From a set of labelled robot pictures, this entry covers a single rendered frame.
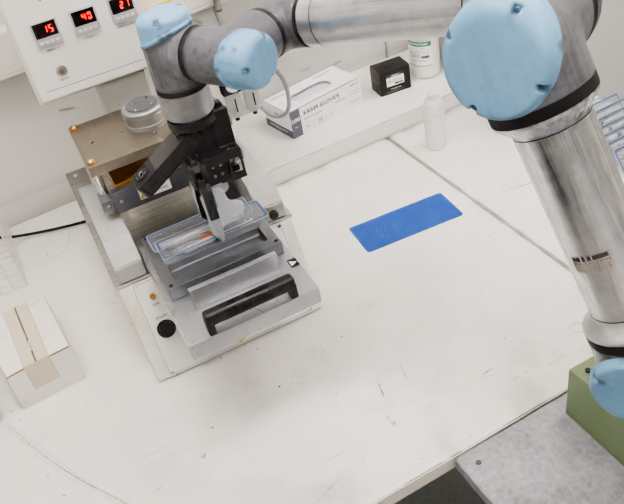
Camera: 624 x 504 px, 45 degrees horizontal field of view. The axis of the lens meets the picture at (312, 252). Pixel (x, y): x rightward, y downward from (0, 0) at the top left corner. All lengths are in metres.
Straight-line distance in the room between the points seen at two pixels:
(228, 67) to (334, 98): 0.98
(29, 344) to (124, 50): 0.58
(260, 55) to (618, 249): 0.49
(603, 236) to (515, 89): 0.19
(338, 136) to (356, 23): 0.90
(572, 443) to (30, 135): 1.38
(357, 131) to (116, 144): 0.70
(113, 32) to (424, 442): 0.93
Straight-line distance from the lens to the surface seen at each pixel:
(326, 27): 1.03
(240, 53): 0.97
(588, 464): 1.23
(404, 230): 1.62
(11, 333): 1.53
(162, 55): 1.05
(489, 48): 0.75
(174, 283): 1.22
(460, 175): 1.77
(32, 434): 1.46
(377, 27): 0.99
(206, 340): 1.15
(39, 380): 1.47
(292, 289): 1.16
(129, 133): 1.43
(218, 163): 1.14
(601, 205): 0.83
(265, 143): 1.91
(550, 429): 1.26
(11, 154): 1.95
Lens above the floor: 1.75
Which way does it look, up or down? 39 degrees down
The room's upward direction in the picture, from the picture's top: 12 degrees counter-clockwise
